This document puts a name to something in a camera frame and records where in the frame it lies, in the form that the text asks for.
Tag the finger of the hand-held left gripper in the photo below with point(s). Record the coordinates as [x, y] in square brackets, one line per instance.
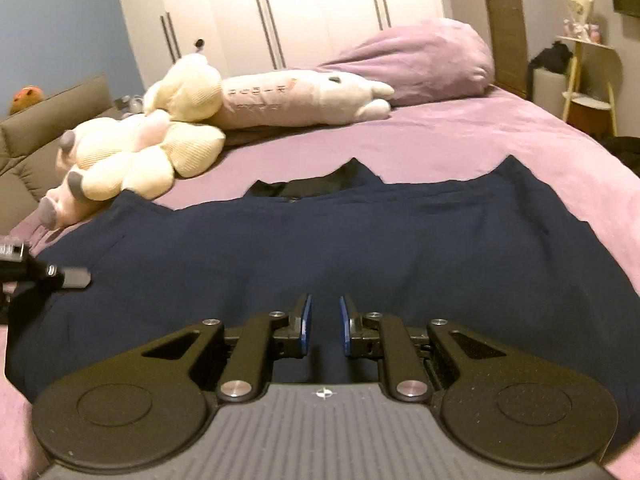
[70, 278]

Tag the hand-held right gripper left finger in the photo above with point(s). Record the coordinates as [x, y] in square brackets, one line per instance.
[305, 327]

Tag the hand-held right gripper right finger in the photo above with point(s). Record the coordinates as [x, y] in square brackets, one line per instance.
[345, 327]

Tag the navy blue shirt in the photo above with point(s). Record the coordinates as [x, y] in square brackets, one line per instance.
[380, 240]

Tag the cream and pink plush toy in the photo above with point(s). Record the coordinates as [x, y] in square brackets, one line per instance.
[130, 160]

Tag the olive green sofa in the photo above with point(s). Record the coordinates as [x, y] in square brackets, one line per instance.
[45, 130]

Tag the orange plush toy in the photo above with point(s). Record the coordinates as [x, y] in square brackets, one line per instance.
[26, 101]

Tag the purple bed sheet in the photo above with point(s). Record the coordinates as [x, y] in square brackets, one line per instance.
[450, 130]

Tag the long pink plush pillow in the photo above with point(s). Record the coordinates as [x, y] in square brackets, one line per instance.
[300, 100]

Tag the purple pillow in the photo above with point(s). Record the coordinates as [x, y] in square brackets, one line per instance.
[425, 65]

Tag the white storage box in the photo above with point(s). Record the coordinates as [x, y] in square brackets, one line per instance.
[549, 91]

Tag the white wardrobe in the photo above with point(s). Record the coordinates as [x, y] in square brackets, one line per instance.
[310, 5]

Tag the round wooden basket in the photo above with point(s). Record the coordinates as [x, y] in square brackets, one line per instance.
[592, 116]

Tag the black bag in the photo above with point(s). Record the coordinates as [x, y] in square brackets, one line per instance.
[551, 57]

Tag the yellow side shelf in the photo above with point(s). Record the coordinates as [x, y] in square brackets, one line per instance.
[595, 67]

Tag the cream wrapped bouquet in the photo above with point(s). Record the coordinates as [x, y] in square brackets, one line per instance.
[576, 2]

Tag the brown wooden wall panel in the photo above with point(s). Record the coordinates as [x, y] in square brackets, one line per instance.
[505, 30]

